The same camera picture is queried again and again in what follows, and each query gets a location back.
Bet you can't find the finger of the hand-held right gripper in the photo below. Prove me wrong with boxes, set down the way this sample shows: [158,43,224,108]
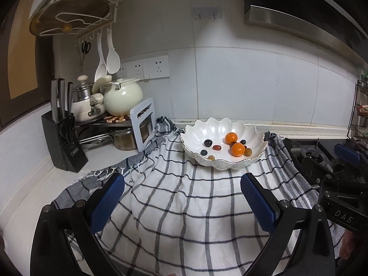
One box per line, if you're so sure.
[300,157,345,199]
[333,144,368,171]

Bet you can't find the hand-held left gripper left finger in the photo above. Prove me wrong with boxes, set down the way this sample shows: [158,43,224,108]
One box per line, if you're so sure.
[29,172,125,276]

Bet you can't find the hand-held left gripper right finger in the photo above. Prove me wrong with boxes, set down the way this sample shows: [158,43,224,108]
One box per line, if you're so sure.
[240,173,337,276]

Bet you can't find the white scalloped bowl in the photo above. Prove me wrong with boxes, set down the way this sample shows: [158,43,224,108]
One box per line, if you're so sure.
[180,117,265,170]

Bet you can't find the person's right hand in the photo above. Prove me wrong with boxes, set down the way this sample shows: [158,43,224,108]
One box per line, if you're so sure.
[342,230,361,261]

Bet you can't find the gas stove burner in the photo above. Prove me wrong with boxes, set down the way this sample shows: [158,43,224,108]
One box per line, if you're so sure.
[283,138,368,184]

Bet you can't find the steel pan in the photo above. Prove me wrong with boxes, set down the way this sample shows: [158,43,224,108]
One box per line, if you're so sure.
[78,131,111,148]

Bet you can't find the steel stockpot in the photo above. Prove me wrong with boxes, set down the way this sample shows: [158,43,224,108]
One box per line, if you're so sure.
[109,128,138,151]

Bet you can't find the checkered white cloth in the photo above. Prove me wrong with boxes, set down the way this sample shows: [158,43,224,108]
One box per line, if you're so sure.
[52,116,342,276]

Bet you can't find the black knife block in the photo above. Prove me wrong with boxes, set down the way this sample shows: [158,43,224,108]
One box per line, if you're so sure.
[41,112,89,173]

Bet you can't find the wooden trivet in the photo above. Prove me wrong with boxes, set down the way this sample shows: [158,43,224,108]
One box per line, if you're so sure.
[104,115,127,124]

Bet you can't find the white saucepan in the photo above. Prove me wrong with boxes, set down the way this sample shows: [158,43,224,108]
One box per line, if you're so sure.
[71,93,106,123]

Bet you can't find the cream ceramic pot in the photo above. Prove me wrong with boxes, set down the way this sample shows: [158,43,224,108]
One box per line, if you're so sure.
[103,78,144,116]

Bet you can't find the steel pot with lid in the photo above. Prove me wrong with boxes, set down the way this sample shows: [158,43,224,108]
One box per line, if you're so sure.
[72,75,95,102]

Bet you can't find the white ladle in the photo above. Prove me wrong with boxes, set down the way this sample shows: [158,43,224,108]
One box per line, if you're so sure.
[94,33,107,82]

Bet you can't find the white rice spoon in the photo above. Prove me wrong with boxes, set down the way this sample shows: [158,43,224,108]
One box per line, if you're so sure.
[106,29,121,75]

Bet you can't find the black range hood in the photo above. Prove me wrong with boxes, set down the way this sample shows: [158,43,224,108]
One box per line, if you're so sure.
[243,0,368,61]

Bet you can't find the black scissors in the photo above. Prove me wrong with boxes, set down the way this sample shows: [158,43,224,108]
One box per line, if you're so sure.
[81,41,92,64]

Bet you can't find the round wooden board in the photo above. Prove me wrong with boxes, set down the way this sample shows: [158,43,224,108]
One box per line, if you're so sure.
[30,0,111,35]

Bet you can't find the black wire spice rack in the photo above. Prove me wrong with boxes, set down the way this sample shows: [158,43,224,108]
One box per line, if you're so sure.
[347,79,368,138]

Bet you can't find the steel handled knife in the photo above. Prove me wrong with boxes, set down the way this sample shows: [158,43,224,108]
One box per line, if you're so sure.
[67,82,75,114]
[51,78,59,121]
[58,78,66,118]

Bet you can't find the brown window frame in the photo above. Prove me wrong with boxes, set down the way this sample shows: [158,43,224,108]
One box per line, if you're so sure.
[0,0,55,127]

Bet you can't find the grey wall hook bar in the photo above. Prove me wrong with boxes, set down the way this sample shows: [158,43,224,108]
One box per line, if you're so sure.
[191,6,222,20]

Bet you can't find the white wire wall rack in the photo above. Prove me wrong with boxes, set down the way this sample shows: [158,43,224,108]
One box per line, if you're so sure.
[29,0,125,38]

